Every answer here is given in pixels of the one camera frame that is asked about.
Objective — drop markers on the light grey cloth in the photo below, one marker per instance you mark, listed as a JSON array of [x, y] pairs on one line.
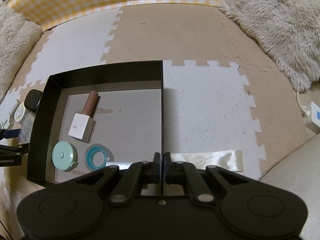
[[295, 165]]

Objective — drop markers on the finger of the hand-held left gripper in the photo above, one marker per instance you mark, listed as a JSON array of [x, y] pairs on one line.
[[11, 133], [15, 149]]

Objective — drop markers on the white satin ribbon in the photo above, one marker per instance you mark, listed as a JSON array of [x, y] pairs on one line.
[[207, 160]]

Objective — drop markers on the white power strip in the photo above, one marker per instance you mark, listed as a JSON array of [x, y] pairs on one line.
[[313, 117]]

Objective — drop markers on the clear plastic case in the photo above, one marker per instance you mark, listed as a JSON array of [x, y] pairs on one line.
[[26, 128]]

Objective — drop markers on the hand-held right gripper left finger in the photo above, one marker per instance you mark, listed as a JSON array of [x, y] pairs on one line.
[[158, 163]]

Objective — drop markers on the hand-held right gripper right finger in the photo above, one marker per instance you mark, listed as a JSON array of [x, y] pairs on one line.
[[165, 163]]

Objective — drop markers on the black oval case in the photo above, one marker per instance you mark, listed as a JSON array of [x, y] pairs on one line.
[[33, 100]]

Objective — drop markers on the foam puzzle mat tiles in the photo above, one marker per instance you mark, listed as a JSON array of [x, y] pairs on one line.
[[200, 92]]

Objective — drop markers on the black cardboard box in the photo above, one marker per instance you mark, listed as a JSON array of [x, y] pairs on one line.
[[105, 73]]

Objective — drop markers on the green round tape measure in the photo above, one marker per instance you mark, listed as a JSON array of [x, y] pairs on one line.
[[62, 155]]

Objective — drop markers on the clear tape roll teal core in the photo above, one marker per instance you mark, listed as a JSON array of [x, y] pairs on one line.
[[88, 158]]

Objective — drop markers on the fluffy white pillow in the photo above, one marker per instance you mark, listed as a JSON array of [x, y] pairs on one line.
[[12, 42], [275, 17]]

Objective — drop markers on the round tin with floral lid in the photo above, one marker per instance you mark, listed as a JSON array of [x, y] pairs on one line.
[[20, 112]]

